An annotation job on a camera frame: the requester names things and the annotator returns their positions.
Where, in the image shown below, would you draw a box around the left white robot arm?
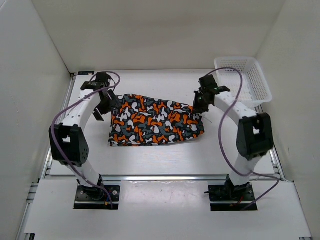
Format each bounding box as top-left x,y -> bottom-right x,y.
49,71 -> 121,200

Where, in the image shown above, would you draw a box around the front aluminium rail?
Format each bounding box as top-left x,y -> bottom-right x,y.
47,174 -> 231,182

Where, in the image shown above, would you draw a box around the orange camouflage shorts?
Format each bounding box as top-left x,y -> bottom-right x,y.
108,94 -> 205,147

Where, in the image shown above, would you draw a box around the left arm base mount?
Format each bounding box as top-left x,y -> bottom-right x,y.
73,185 -> 121,210

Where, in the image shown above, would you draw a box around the white plastic mesh basket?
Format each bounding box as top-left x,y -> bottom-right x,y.
214,56 -> 273,109

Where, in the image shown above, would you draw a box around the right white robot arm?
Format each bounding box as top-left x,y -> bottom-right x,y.
193,74 -> 274,200

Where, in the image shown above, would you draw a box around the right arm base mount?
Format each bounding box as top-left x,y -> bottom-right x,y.
204,180 -> 258,212

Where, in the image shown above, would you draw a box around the left aluminium rail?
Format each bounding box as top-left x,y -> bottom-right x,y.
39,73 -> 77,180

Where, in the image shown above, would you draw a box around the dark corner label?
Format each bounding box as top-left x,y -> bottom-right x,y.
77,71 -> 95,76

